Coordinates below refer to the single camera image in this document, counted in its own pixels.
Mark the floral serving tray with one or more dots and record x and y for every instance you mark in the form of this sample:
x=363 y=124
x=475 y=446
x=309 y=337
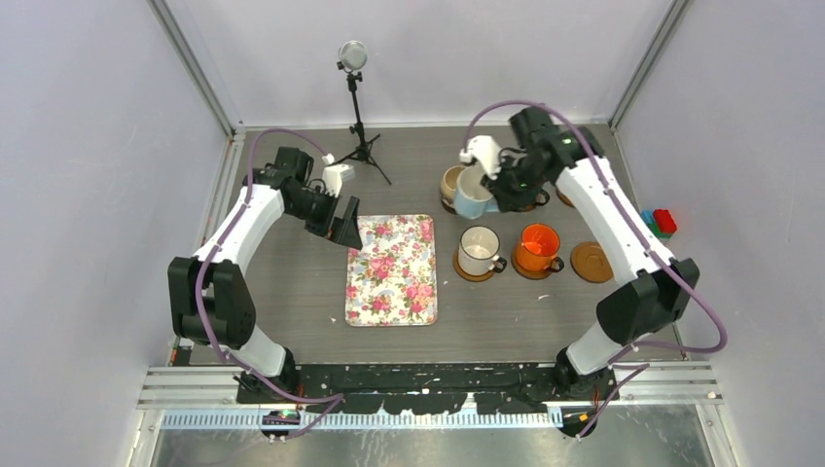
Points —
x=392 y=280

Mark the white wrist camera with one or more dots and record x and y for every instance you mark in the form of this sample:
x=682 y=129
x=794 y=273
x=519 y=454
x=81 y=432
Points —
x=335 y=175
x=485 y=151

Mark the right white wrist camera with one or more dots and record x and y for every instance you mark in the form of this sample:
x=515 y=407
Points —
x=485 y=151

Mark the beige mug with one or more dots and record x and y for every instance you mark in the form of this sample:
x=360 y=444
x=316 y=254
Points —
x=449 y=184

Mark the white light blue mug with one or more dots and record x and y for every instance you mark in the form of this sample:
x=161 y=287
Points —
x=472 y=200

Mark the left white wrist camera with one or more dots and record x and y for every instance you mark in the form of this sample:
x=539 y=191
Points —
x=335 y=175

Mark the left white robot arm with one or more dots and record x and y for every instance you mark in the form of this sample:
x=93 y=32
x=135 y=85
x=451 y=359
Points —
x=210 y=301

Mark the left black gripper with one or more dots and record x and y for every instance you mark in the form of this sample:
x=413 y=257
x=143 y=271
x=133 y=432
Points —
x=345 y=231

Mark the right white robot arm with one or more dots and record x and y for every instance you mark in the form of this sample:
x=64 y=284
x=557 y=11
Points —
x=653 y=287

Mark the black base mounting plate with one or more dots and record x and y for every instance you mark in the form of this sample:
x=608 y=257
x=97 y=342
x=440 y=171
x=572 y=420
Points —
x=498 y=388

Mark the white mug brown rim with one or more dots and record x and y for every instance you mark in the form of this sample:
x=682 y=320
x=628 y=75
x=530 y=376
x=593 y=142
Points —
x=478 y=252

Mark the colourful toy block stack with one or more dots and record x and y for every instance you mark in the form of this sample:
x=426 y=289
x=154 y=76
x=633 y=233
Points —
x=660 y=222

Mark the dark green mug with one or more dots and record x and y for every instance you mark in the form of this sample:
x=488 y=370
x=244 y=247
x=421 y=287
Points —
x=541 y=199

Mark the dark brown wooden coaster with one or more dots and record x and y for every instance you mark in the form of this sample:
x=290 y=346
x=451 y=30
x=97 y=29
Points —
x=448 y=208

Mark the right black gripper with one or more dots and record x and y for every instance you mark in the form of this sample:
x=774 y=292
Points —
x=508 y=199

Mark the microphone on black tripod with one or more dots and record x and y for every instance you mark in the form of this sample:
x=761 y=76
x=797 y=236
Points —
x=352 y=57

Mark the orange mug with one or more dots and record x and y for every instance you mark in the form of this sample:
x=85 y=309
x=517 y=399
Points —
x=537 y=251

